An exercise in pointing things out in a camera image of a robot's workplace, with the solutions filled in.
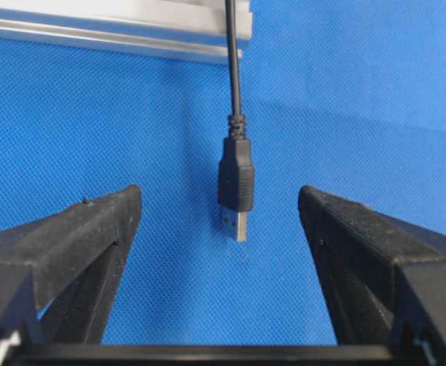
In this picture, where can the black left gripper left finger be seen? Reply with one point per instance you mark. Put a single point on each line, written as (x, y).
(59, 275)

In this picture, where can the blue mesh mat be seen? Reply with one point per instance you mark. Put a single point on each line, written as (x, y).
(346, 96)

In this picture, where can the aluminium extrusion frame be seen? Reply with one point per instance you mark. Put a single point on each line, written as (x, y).
(192, 31)

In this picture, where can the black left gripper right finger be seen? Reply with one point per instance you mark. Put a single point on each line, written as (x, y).
(383, 279)

